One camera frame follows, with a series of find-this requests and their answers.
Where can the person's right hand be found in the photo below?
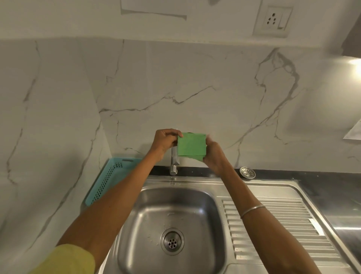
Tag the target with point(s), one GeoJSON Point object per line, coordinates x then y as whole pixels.
{"type": "Point", "coordinates": [215, 158]}

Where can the person's left hand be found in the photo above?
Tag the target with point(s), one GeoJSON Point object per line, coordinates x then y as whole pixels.
{"type": "Point", "coordinates": [162, 141]}

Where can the person's right thumb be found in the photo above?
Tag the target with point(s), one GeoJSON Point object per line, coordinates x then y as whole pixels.
{"type": "Point", "coordinates": [209, 138]}

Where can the person's left thumb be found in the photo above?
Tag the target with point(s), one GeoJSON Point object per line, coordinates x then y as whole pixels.
{"type": "Point", "coordinates": [176, 141]}

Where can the green scrub pad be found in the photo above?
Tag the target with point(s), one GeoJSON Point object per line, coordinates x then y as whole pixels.
{"type": "Point", "coordinates": [191, 146]}

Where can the person's right forearm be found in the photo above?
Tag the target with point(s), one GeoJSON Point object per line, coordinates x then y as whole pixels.
{"type": "Point", "coordinates": [262, 225]}

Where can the person's left forearm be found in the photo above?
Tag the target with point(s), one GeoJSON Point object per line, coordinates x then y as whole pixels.
{"type": "Point", "coordinates": [112, 203]}

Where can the chrome sink faucet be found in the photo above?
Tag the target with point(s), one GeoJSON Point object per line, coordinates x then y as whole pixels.
{"type": "Point", "coordinates": [174, 161]}

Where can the round metal sink strainer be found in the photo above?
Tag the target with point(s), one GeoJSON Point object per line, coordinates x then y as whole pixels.
{"type": "Point", "coordinates": [247, 172]}

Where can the turquoise plastic basket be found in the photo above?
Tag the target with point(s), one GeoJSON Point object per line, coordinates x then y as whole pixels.
{"type": "Point", "coordinates": [108, 180]}

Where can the silver bangle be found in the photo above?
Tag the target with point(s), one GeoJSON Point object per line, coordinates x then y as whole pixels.
{"type": "Point", "coordinates": [252, 210]}

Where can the stainless steel sink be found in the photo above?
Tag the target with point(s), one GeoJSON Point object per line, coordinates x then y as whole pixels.
{"type": "Point", "coordinates": [225, 225]}

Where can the sink drain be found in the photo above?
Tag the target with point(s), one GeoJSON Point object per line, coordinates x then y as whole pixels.
{"type": "Point", "coordinates": [172, 241]}

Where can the white paper sheet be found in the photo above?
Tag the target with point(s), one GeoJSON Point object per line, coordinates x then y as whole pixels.
{"type": "Point", "coordinates": [353, 130]}

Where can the yellow sleeve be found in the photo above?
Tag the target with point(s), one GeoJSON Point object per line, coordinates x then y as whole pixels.
{"type": "Point", "coordinates": [66, 261]}

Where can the white wall socket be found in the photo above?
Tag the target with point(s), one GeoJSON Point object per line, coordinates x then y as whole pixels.
{"type": "Point", "coordinates": [273, 20]}

